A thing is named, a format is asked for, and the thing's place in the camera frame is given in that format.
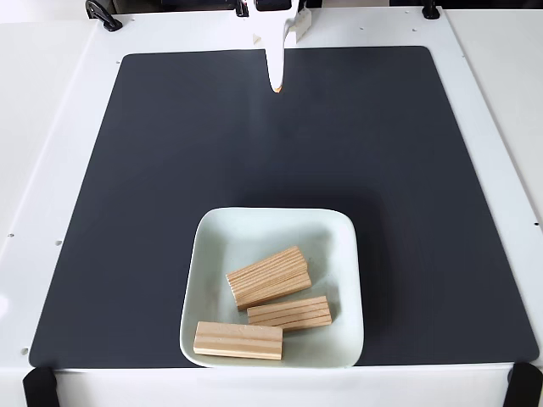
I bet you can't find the wooden block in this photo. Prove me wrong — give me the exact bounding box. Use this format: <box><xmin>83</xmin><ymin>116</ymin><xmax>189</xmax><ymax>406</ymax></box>
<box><xmin>193</xmin><ymin>321</ymin><xmax>284</xmax><ymax>361</ymax></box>
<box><xmin>233</xmin><ymin>267</ymin><xmax>314</xmax><ymax>311</ymax></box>
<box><xmin>225</xmin><ymin>245</ymin><xmax>309</xmax><ymax>298</ymax></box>
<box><xmin>246</xmin><ymin>295</ymin><xmax>333</xmax><ymax>332</ymax></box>

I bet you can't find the black corner bracket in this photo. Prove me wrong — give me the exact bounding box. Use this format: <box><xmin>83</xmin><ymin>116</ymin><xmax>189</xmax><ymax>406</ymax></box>
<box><xmin>504</xmin><ymin>361</ymin><xmax>543</xmax><ymax>407</ymax></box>
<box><xmin>21</xmin><ymin>365</ymin><xmax>59</xmax><ymax>407</ymax></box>

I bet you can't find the black rubber mat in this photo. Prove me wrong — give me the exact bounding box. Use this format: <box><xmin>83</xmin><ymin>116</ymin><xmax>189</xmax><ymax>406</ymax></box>
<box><xmin>28</xmin><ymin>45</ymin><xmax>540</xmax><ymax>369</ymax></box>

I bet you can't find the pale green square plate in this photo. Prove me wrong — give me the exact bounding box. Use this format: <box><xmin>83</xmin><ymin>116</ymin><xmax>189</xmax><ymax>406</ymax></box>
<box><xmin>178</xmin><ymin>206</ymin><xmax>365</xmax><ymax>370</ymax></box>

